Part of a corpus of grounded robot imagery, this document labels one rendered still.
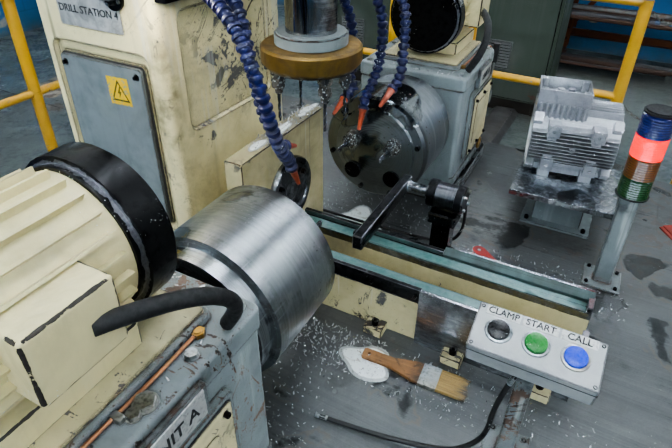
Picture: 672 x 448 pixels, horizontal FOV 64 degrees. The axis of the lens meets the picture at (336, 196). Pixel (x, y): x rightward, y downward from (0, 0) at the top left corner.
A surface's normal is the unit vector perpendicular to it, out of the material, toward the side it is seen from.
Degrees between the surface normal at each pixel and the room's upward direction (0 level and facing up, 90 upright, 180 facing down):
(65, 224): 40
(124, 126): 90
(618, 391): 0
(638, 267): 0
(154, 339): 0
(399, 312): 90
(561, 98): 90
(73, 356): 90
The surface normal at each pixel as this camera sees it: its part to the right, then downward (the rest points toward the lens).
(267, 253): 0.52, -0.54
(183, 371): 0.01, -0.84
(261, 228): 0.32, -0.70
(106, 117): -0.47, 0.47
